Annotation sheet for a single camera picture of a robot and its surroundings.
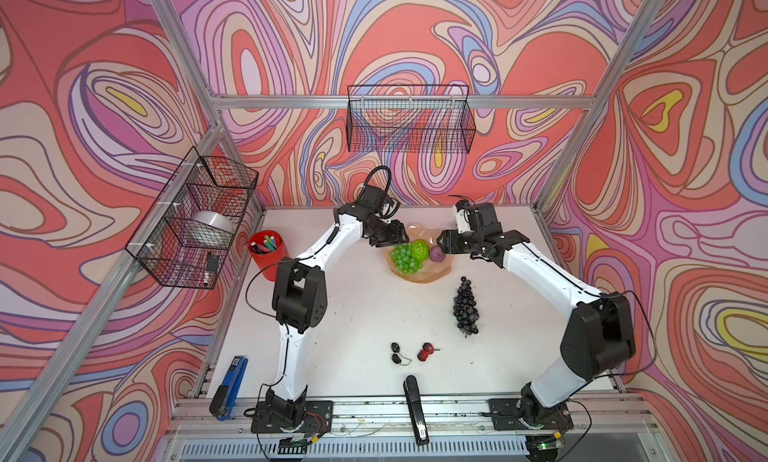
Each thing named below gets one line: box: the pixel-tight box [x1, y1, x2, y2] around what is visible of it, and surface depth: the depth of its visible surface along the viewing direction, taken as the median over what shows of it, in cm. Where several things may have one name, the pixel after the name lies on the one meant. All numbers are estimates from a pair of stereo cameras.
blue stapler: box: [209, 356, 249, 421], surface depth 77 cm
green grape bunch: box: [390, 240, 429, 274], surface depth 100 cm
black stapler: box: [403, 375, 430, 446], surface depth 72 cm
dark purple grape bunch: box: [453, 276, 480, 339], surface depth 90 cm
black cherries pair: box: [391, 342, 412, 366], surface depth 84 cm
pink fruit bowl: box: [382, 223, 452, 284], surface depth 101 cm
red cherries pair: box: [417, 342, 441, 362], surface depth 84 cm
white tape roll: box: [190, 211, 235, 238], surface depth 73 cm
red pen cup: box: [248, 230, 289, 282], surface depth 95 cm
